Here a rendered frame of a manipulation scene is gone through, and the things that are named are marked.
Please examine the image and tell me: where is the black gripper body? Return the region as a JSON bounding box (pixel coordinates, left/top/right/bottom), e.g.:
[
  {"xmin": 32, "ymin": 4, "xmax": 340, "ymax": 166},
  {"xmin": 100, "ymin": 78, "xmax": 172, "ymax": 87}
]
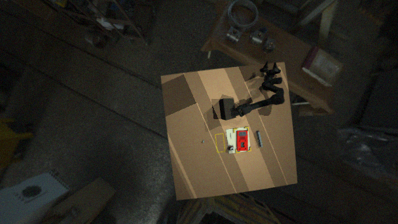
[{"xmin": 260, "ymin": 68, "xmax": 281, "ymax": 79}]

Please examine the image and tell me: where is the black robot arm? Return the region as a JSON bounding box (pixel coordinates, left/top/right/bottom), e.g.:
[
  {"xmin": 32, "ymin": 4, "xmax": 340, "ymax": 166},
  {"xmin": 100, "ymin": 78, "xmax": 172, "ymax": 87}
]
[{"xmin": 230, "ymin": 68, "xmax": 285, "ymax": 117}]

